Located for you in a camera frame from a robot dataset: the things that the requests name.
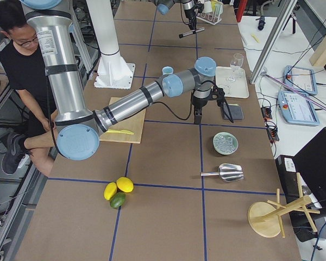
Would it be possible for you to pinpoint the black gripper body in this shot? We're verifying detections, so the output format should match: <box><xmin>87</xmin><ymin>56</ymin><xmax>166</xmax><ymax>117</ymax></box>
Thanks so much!
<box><xmin>182</xmin><ymin>0</ymin><xmax>204</xmax><ymax>22</ymax></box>
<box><xmin>192</xmin><ymin>86</ymin><xmax>224</xmax><ymax>116</ymax></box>

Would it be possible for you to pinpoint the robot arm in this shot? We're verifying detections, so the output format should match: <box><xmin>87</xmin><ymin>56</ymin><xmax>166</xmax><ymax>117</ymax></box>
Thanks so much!
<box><xmin>20</xmin><ymin>1</ymin><xmax>225</xmax><ymax>160</ymax></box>
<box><xmin>151</xmin><ymin>0</ymin><xmax>204</xmax><ymax>30</ymax></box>

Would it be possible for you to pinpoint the white cup rack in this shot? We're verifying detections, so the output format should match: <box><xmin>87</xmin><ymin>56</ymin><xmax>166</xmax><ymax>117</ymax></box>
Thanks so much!
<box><xmin>197</xmin><ymin>0</ymin><xmax>223</xmax><ymax>25</ymax></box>

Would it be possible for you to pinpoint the light blue cup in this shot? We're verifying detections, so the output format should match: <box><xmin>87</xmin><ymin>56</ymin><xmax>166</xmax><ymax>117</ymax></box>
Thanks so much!
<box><xmin>162</xmin><ymin>66</ymin><xmax>174</xmax><ymax>76</ymax></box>

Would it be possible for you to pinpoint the yellow lemon far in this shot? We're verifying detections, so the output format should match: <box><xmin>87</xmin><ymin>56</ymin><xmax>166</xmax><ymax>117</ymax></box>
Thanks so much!
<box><xmin>116</xmin><ymin>177</ymin><xmax>134</xmax><ymax>193</ymax></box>

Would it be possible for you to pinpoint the yellow lemon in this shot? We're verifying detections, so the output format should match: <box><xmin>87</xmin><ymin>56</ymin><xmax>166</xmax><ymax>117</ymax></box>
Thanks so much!
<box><xmin>103</xmin><ymin>182</ymin><xmax>117</xmax><ymax>201</ymax></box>
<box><xmin>116</xmin><ymin>177</ymin><xmax>134</xmax><ymax>193</ymax></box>

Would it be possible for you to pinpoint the yellow lemon near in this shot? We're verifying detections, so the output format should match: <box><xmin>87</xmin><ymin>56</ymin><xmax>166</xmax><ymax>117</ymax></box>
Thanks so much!
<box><xmin>103</xmin><ymin>182</ymin><xmax>117</xmax><ymax>201</ymax></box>

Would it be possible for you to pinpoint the cream bear tray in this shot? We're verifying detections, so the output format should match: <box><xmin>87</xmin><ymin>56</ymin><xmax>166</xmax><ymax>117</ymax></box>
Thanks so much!
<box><xmin>215</xmin><ymin>66</ymin><xmax>249</xmax><ymax>98</ymax></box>

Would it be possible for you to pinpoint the grey folded cloth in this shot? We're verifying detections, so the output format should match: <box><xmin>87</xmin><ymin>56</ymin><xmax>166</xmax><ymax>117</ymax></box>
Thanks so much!
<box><xmin>221</xmin><ymin>103</ymin><xmax>244</xmax><ymax>122</ymax></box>

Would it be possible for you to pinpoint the green bowl of ice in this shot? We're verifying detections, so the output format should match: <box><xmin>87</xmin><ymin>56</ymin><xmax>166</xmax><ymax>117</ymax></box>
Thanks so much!
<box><xmin>212</xmin><ymin>132</ymin><xmax>239</xmax><ymax>156</ymax></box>

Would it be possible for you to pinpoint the wine glass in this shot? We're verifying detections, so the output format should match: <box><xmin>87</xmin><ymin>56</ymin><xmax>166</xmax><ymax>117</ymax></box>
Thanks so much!
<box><xmin>226</xmin><ymin>53</ymin><xmax>244</xmax><ymax>83</ymax></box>

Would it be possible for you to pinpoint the steel ice scoop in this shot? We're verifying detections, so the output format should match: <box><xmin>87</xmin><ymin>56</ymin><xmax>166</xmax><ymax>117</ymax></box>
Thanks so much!
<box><xmin>200</xmin><ymin>163</ymin><xmax>244</xmax><ymax>182</ymax></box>

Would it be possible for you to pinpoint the yellow tool on desk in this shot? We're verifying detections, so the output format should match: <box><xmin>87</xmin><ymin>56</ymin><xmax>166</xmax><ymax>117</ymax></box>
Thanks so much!
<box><xmin>251</xmin><ymin>34</ymin><xmax>260</xmax><ymax>43</ymax></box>

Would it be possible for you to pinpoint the silver rod with claw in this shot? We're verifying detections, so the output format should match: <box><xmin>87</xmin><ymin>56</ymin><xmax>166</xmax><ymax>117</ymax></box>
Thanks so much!
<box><xmin>260</xmin><ymin>72</ymin><xmax>326</xmax><ymax>111</ymax></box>

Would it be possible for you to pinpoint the yellow plastic knife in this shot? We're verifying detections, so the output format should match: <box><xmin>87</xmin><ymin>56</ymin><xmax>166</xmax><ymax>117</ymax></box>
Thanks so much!
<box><xmin>107</xmin><ymin>129</ymin><xmax>134</xmax><ymax>135</ymax></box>

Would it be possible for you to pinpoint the teach pendant near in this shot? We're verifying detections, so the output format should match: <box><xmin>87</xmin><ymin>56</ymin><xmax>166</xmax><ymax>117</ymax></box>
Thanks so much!
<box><xmin>278</xmin><ymin>91</ymin><xmax>320</xmax><ymax>126</ymax></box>

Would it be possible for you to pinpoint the teach pendant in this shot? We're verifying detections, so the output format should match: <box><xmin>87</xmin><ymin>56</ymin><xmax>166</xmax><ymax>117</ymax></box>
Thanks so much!
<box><xmin>278</xmin><ymin>91</ymin><xmax>320</xmax><ymax>126</ymax></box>
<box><xmin>283</xmin><ymin>65</ymin><xmax>318</xmax><ymax>95</ymax></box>

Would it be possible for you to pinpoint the teach pendant far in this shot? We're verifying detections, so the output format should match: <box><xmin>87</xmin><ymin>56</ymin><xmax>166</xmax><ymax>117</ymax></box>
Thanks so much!
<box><xmin>283</xmin><ymin>65</ymin><xmax>318</xmax><ymax>95</ymax></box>

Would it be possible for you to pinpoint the green lime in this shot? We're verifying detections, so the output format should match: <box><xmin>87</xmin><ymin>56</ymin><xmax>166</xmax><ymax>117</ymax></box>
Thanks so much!
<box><xmin>110</xmin><ymin>192</ymin><xmax>126</xmax><ymax>209</ymax></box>

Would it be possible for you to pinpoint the wooden mug tree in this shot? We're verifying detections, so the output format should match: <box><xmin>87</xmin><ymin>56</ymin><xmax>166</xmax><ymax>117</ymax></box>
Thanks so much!
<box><xmin>247</xmin><ymin>172</ymin><xmax>320</xmax><ymax>238</ymax></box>

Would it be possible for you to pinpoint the black monitor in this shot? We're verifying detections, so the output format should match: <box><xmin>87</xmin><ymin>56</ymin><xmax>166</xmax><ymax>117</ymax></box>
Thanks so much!
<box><xmin>293</xmin><ymin>127</ymin><xmax>326</xmax><ymax>210</ymax></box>

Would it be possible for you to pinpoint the person in black shirt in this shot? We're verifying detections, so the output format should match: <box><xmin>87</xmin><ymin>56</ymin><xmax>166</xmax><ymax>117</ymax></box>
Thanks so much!
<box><xmin>0</xmin><ymin>1</ymin><xmax>58</xmax><ymax>176</ymax></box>

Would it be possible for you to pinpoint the aluminium frame post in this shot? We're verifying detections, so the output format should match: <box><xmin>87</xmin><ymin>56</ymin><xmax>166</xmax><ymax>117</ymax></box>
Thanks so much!
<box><xmin>249</xmin><ymin>0</ymin><xmax>297</xmax><ymax>84</ymax></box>

